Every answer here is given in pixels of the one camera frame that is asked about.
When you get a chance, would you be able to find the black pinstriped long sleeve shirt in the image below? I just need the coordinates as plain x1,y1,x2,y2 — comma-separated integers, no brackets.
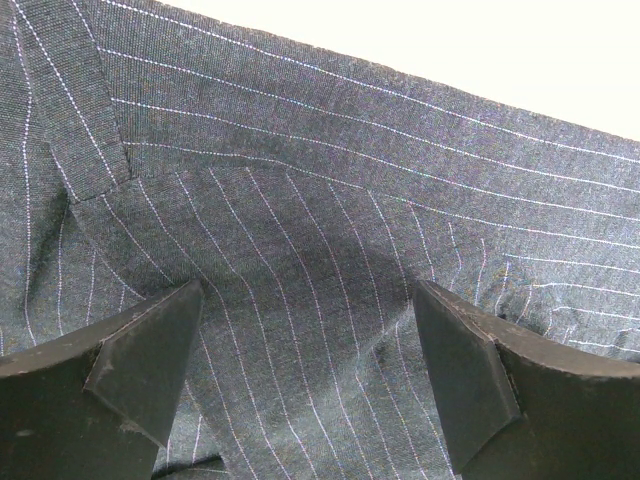
1,1,639,479

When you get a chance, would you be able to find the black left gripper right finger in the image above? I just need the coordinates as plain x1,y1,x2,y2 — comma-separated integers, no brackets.
413,281,639,479

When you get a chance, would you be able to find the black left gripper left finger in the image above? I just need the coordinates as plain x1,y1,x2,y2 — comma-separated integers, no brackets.
1,280,203,480

